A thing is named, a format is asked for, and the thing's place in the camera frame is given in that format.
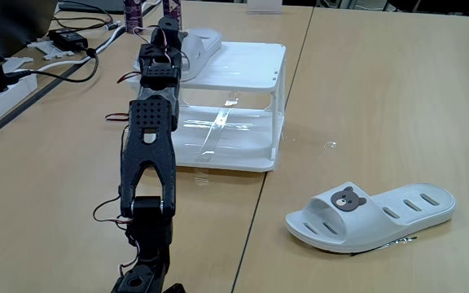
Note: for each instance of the white bear slipper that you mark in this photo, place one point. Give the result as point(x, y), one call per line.
point(365, 228)
point(202, 46)

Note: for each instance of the white plastic shelf box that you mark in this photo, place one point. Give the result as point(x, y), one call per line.
point(238, 67)

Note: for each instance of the purple drink can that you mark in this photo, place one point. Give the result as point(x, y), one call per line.
point(133, 16)
point(174, 7)

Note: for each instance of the dark flat device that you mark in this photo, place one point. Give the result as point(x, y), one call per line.
point(92, 5)

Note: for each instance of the white card stand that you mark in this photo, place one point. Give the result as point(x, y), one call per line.
point(264, 6)

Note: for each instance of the black power adapter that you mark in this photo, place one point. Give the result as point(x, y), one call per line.
point(67, 39)

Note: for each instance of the white printed plastic part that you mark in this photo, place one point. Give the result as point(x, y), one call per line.
point(16, 64)
point(49, 49)

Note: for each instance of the white power strip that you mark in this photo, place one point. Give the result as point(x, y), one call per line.
point(2, 99)

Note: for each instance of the clear shiny tape blob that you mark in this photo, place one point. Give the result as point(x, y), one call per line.
point(330, 144)

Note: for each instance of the dark chair base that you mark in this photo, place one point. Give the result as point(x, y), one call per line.
point(430, 5)

